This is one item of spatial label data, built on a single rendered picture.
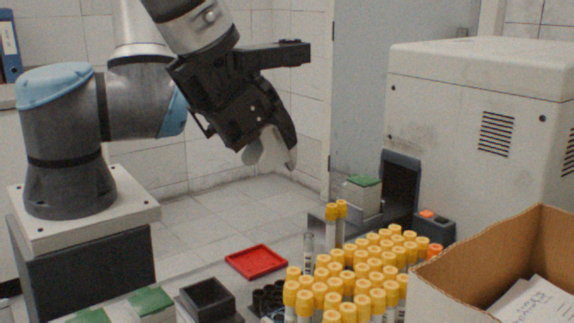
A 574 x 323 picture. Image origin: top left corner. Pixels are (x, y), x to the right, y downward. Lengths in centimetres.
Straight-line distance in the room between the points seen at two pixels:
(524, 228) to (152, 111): 56
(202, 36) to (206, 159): 271
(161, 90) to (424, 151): 43
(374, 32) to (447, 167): 183
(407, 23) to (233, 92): 189
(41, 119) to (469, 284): 63
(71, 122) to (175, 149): 229
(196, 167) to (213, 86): 265
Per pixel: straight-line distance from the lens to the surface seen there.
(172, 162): 309
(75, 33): 277
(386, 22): 248
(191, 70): 52
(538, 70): 66
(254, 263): 72
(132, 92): 80
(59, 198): 84
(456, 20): 224
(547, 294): 62
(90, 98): 79
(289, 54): 58
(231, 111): 53
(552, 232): 64
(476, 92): 71
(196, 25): 50
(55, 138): 81
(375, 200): 75
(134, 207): 86
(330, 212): 63
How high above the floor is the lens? 126
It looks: 20 degrees down
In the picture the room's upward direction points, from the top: straight up
